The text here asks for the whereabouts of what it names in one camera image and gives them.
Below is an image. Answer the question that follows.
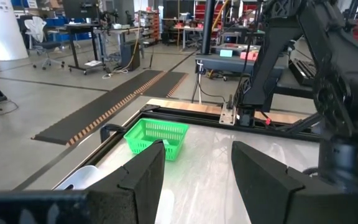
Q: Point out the black computer tower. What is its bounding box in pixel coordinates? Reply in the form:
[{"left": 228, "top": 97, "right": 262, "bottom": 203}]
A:
[{"left": 119, "top": 42, "right": 141, "bottom": 72}]

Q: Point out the black table clamp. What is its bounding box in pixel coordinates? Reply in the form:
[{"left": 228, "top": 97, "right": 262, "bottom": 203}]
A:
[{"left": 99, "top": 123, "right": 127, "bottom": 144}]

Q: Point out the silver mounting plate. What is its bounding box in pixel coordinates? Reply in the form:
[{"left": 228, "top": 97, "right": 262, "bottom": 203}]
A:
[{"left": 219, "top": 104, "right": 237, "bottom": 126}]

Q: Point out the dark gray desk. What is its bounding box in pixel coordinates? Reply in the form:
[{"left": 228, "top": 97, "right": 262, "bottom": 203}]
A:
[{"left": 195, "top": 43, "right": 291, "bottom": 76}]

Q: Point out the black hazard-striped floor mat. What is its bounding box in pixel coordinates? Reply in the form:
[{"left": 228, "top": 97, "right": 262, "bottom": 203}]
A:
[
  {"left": 31, "top": 70, "right": 167, "bottom": 147},
  {"left": 141, "top": 72, "right": 189, "bottom": 98}
]

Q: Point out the black standing desk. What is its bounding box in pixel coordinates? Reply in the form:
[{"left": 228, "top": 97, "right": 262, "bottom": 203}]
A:
[{"left": 63, "top": 23, "right": 108, "bottom": 75}]

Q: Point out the office chair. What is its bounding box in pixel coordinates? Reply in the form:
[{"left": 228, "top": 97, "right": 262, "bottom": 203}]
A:
[{"left": 23, "top": 16, "right": 65, "bottom": 71}]

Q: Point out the black vertical pole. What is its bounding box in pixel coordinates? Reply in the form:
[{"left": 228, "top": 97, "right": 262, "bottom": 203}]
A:
[{"left": 200, "top": 0, "right": 217, "bottom": 55}]

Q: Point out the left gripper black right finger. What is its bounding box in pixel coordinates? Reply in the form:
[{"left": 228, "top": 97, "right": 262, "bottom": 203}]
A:
[{"left": 231, "top": 141, "right": 352, "bottom": 224}]

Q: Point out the pink sticky note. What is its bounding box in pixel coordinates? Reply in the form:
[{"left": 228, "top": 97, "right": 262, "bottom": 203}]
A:
[{"left": 239, "top": 51, "right": 259, "bottom": 62}]

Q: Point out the white round column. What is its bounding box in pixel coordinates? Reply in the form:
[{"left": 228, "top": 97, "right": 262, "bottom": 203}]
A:
[{"left": 0, "top": 0, "right": 29, "bottom": 62}]

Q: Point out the storage shelf rack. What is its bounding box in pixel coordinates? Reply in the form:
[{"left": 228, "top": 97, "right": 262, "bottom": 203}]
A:
[{"left": 138, "top": 11, "right": 161, "bottom": 47}]

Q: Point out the green plastic mesh basket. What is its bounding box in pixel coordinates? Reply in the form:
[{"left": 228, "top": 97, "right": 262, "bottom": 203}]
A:
[{"left": 123, "top": 118, "right": 190, "bottom": 162}]

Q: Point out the black monitor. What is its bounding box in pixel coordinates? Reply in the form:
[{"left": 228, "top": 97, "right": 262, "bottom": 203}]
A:
[{"left": 62, "top": 0, "right": 101, "bottom": 19}]

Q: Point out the black keyboard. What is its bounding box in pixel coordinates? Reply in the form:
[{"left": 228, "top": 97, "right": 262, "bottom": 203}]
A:
[{"left": 289, "top": 58, "right": 317, "bottom": 87}]

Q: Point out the clear plastic container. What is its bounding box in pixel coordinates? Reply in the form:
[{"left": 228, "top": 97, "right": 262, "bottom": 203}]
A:
[{"left": 54, "top": 164, "right": 105, "bottom": 191}]

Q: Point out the white floor cable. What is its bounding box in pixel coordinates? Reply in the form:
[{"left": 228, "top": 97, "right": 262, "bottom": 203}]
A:
[{"left": 101, "top": 67, "right": 131, "bottom": 80}]

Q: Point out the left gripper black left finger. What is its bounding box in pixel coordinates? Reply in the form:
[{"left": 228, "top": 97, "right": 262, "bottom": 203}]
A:
[{"left": 87, "top": 139, "right": 167, "bottom": 224}]

